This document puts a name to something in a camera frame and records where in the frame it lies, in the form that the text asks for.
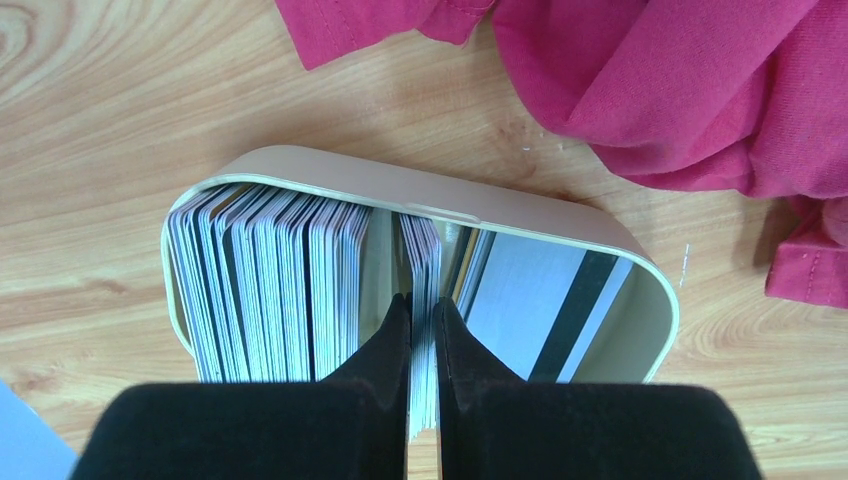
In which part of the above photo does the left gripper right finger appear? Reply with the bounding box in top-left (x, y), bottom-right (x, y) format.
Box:
top-left (433, 299), bottom-right (761, 479)

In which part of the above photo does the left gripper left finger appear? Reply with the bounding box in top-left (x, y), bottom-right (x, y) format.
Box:
top-left (72, 295), bottom-right (411, 479)

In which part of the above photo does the beige oval card box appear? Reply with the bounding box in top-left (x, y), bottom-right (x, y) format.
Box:
top-left (173, 145), bottom-right (680, 383)

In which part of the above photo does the magenta cloth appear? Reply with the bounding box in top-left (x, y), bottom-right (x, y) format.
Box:
top-left (277, 1), bottom-right (847, 308)

